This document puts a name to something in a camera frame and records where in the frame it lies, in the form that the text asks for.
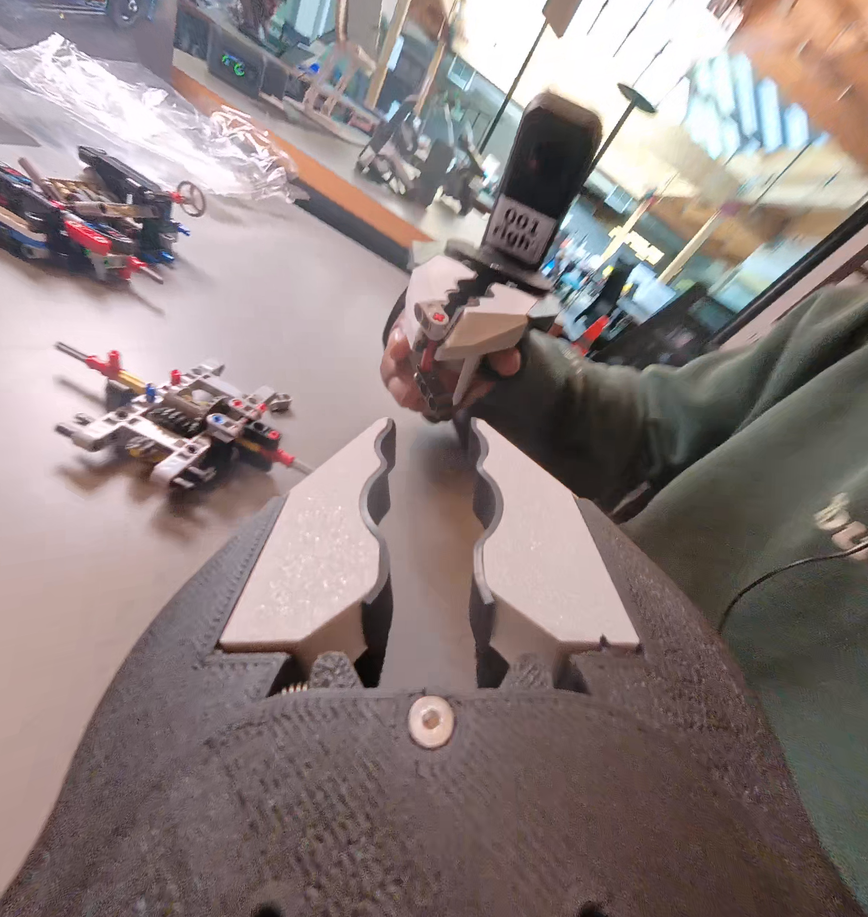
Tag clear plastic bag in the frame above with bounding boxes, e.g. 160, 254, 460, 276
0, 32, 307, 205

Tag grey lego connector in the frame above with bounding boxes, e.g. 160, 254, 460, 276
414, 299, 455, 343

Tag black and white headset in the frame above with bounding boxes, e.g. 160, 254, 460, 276
355, 100, 492, 216

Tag orange edged background table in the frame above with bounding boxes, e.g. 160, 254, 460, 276
172, 43, 435, 267

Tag person's green hoodie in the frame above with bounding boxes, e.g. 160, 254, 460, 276
620, 401, 868, 917

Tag lego car chassis assembly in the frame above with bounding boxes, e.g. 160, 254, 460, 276
0, 145, 207, 285

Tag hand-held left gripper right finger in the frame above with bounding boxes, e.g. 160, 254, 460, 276
470, 419, 643, 669

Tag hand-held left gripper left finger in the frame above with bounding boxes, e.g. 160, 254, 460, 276
219, 417, 397, 663

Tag white wooden stand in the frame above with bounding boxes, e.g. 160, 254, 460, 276
301, 0, 378, 133

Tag grey lego gearbox assembly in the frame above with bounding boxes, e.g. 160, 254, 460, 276
54, 342, 315, 490

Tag person's right forearm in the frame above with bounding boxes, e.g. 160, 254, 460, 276
470, 283, 868, 520

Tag black device green lights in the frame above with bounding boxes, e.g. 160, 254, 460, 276
206, 42, 269, 100

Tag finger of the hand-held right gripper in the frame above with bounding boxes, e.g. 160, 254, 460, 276
433, 281, 544, 363
404, 255, 479, 341

